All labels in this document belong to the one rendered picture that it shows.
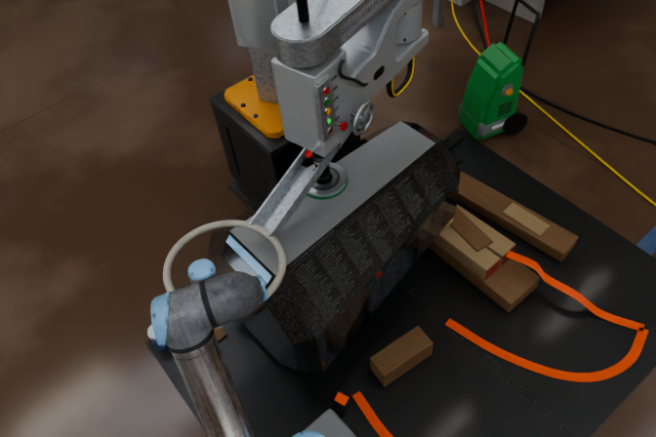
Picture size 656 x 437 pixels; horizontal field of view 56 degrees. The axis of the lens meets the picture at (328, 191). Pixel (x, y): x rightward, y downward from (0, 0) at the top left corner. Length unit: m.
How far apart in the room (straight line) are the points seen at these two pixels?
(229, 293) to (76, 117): 3.62
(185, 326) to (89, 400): 2.03
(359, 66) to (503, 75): 1.55
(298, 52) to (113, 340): 2.02
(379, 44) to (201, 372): 1.59
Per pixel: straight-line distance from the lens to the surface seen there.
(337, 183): 2.83
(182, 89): 4.91
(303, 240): 2.67
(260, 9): 2.93
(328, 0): 2.41
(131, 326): 3.62
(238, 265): 2.72
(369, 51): 2.63
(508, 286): 3.40
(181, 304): 1.49
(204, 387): 1.61
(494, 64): 3.98
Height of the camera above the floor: 2.93
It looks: 48 degrees down
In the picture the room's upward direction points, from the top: 7 degrees counter-clockwise
